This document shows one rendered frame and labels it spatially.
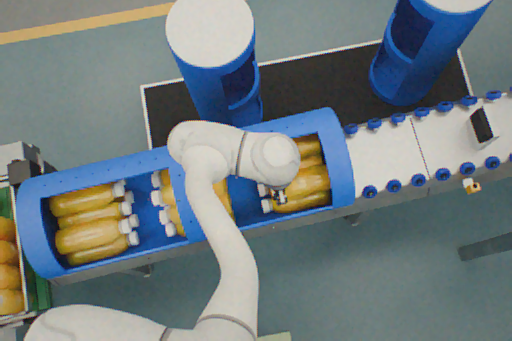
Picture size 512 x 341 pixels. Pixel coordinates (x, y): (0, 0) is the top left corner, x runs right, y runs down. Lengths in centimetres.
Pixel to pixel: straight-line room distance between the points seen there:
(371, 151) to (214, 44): 59
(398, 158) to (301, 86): 98
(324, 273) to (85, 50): 162
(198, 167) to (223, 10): 81
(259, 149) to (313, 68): 160
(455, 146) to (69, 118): 187
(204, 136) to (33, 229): 57
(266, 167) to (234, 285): 32
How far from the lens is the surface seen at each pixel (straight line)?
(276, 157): 120
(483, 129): 180
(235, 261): 102
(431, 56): 225
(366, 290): 273
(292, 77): 276
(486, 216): 289
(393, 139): 188
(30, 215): 162
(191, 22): 190
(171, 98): 277
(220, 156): 122
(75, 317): 90
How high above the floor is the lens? 271
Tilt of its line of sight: 75 degrees down
